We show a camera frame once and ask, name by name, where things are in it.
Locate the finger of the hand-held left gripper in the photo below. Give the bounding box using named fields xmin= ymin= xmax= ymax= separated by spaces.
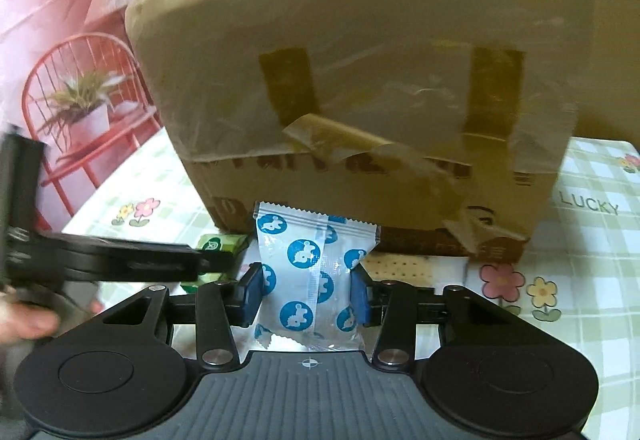
xmin=62 ymin=250 xmax=238 ymax=285
xmin=55 ymin=232 xmax=208 ymax=267

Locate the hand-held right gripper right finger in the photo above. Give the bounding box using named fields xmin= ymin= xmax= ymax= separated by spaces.
xmin=350 ymin=264 xmax=506 ymax=371

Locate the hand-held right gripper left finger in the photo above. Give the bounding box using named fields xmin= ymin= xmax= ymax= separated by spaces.
xmin=102 ymin=264 xmax=264 ymax=368

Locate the green snack packet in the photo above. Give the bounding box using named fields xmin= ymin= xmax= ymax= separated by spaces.
xmin=181 ymin=233 xmax=252 ymax=295

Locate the white blue-dotted snack packet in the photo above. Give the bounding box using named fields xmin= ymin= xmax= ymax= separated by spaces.
xmin=252 ymin=201 xmax=382 ymax=355

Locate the taped cardboard box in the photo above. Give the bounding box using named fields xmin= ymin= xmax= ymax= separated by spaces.
xmin=125 ymin=0 xmax=593 ymax=267

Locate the person's left hand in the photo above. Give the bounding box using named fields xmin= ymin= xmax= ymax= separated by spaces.
xmin=0 ymin=289 xmax=104 ymax=347

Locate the clear cracker packet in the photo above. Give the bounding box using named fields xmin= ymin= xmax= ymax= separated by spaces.
xmin=360 ymin=251 xmax=472 ymax=293

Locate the checked floral tablecloth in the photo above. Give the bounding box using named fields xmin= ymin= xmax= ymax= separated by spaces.
xmin=60 ymin=127 xmax=640 ymax=440

